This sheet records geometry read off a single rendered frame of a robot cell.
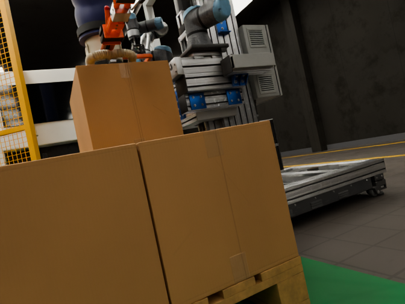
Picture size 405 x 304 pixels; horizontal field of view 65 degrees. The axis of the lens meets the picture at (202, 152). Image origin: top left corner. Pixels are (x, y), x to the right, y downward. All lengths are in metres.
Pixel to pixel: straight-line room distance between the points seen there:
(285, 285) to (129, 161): 0.55
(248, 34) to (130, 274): 1.69
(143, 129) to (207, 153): 0.62
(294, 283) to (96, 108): 0.97
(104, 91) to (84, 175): 0.72
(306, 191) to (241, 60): 0.78
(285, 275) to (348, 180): 1.22
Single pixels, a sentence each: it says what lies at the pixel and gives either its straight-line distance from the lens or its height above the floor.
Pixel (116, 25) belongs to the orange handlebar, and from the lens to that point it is 1.44.
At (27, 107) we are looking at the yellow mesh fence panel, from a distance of 2.82.
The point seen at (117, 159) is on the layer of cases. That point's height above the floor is 0.51.
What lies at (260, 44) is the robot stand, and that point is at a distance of 2.16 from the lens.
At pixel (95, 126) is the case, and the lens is 1.35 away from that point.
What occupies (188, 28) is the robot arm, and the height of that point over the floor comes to 1.16.
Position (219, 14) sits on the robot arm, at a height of 1.16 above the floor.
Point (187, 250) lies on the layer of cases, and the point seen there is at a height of 0.27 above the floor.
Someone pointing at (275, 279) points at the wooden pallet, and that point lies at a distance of 0.95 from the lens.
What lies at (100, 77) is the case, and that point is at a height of 0.89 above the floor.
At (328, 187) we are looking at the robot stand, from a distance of 1.95.
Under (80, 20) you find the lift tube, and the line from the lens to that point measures 1.78.
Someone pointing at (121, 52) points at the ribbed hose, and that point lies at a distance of 1.59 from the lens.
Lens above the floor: 0.48
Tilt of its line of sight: 1 degrees up
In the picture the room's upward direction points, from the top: 12 degrees counter-clockwise
